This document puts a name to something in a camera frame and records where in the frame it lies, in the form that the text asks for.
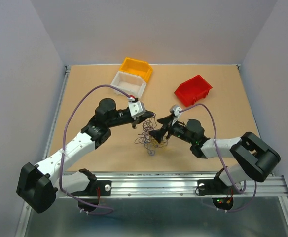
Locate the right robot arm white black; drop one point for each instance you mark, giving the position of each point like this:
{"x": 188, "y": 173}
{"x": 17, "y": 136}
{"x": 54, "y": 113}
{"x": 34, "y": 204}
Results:
{"x": 255, "y": 159}

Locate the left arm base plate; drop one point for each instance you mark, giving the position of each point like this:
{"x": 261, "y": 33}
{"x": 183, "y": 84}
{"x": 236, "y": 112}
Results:
{"x": 104, "y": 187}

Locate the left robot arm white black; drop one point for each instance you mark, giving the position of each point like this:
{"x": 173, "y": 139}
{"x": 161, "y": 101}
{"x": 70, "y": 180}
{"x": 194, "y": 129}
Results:
{"x": 40, "y": 184}

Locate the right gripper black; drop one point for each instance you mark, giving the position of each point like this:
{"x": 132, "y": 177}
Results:
{"x": 159, "y": 134}

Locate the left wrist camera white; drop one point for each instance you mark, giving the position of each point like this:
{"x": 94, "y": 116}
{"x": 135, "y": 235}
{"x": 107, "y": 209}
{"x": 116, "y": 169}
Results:
{"x": 136, "y": 109}

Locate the yellow plastic bin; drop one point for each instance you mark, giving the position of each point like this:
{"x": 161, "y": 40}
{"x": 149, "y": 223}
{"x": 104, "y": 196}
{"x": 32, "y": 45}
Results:
{"x": 137, "y": 67}

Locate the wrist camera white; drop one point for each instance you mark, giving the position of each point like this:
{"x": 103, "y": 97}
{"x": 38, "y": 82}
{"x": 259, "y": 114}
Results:
{"x": 136, "y": 109}
{"x": 175, "y": 111}

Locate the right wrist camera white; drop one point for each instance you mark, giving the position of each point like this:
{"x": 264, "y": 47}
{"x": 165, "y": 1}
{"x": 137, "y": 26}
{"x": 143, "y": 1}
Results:
{"x": 175, "y": 111}

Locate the red plastic bin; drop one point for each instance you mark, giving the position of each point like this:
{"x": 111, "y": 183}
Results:
{"x": 192, "y": 90}

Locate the white plastic bin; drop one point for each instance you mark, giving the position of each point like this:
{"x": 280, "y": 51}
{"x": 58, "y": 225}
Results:
{"x": 129, "y": 83}

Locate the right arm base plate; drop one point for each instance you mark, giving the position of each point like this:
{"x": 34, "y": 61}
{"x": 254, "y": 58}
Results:
{"x": 214, "y": 187}

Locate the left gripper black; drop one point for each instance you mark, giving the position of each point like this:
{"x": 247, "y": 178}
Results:
{"x": 140, "y": 118}

